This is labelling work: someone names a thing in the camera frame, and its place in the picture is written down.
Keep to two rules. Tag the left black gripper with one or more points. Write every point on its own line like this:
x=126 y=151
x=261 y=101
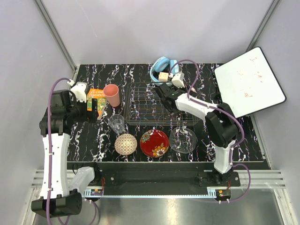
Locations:
x=87 y=116

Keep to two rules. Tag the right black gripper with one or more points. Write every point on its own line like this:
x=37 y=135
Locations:
x=176 y=89

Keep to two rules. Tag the pink plastic cup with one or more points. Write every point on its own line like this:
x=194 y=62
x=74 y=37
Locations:
x=111 y=92

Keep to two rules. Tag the beige patterned bowl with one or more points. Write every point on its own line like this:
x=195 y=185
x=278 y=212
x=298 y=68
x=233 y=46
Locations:
x=125 y=144

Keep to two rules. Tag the clear glass plate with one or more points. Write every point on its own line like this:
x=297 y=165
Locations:
x=182 y=140

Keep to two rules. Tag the red floral plate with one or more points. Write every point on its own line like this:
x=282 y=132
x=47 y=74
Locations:
x=154 y=143

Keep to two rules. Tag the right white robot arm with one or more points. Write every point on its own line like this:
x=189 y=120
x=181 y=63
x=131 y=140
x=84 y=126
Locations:
x=223 y=128

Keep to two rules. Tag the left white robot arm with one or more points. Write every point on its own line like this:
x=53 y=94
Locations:
x=59 y=197

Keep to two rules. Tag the orange treehouse book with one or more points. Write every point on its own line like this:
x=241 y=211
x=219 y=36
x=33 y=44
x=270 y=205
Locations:
x=101 y=101

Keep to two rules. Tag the beige cube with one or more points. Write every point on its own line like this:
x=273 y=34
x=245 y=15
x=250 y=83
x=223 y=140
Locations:
x=163 y=76

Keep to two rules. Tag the light blue bowl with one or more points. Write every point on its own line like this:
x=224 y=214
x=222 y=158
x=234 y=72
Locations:
x=157 y=82

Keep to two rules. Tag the clear drinking glass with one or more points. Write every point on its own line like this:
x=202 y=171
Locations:
x=117 y=123

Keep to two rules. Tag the light blue headphones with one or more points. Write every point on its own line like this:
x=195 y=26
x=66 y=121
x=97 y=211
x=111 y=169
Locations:
x=162 y=63

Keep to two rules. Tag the white whiteboard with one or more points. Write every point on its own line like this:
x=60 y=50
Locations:
x=248 y=85

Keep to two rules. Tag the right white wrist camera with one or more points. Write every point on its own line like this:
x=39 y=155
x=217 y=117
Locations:
x=177 y=80

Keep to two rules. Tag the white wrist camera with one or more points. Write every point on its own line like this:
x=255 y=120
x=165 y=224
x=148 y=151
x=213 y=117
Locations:
x=177 y=80
x=80 y=89

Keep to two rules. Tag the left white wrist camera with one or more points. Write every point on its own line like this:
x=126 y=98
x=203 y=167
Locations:
x=80 y=89

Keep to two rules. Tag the wire dish rack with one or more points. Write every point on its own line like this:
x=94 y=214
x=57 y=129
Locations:
x=143 y=107

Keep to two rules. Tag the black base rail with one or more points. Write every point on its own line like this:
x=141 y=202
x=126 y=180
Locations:
x=156 y=179

